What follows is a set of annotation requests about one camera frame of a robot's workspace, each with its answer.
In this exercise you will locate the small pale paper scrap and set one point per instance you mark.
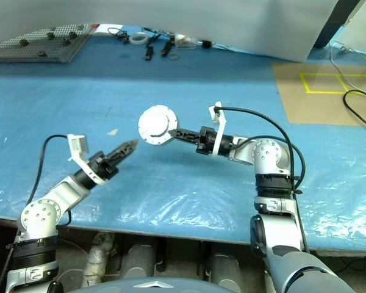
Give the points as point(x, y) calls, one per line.
point(113, 132)

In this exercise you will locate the grey rounded cylinder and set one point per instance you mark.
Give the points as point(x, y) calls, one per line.
point(225, 268)
point(138, 262)

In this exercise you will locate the white backdrop board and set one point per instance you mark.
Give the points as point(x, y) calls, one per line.
point(186, 15)

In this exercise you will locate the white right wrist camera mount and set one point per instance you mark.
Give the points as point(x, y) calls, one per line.
point(221, 128)

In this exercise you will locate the blue plastic table cover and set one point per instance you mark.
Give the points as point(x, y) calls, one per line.
point(170, 88)

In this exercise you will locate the brown cardboard sheet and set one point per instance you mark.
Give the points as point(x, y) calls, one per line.
point(305, 107)

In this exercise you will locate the grey studded pegboard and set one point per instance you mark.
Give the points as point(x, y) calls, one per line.
point(33, 49)

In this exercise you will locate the small black peg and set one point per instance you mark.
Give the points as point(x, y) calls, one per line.
point(73, 35)
point(41, 54)
point(66, 41)
point(51, 35)
point(23, 42)

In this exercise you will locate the small black connector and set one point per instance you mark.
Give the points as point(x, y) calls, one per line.
point(206, 44)

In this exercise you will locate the yellow tape rectangle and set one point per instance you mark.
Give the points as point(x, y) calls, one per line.
point(304, 81)

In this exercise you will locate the dark slanted post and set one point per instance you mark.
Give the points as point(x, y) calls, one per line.
point(332, 26)

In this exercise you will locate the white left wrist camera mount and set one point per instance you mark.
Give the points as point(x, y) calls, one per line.
point(79, 143)

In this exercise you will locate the black clip tool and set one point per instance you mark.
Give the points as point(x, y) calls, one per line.
point(148, 53)
point(166, 49)

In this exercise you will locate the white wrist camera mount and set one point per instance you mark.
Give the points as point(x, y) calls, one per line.
point(221, 128)
point(79, 143)

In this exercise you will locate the grey robot torso with chevron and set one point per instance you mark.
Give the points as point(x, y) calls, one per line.
point(152, 287)

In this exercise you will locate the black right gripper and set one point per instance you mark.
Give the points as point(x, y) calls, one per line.
point(205, 140)

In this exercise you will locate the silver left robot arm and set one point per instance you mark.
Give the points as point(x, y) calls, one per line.
point(38, 215)

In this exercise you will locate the white round motor lid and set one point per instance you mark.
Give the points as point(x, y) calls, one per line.
point(154, 122)

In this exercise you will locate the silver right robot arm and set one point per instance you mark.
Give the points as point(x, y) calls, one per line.
point(268, 152)

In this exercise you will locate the white card with red edge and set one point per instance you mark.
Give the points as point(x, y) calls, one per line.
point(99, 29)

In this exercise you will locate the clear plastic bag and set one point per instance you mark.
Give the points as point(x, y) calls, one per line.
point(186, 40)

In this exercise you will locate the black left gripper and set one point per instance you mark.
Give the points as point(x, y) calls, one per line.
point(105, 166)

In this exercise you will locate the foil wrapped pipe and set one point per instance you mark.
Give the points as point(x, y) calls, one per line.
point(96, 262)

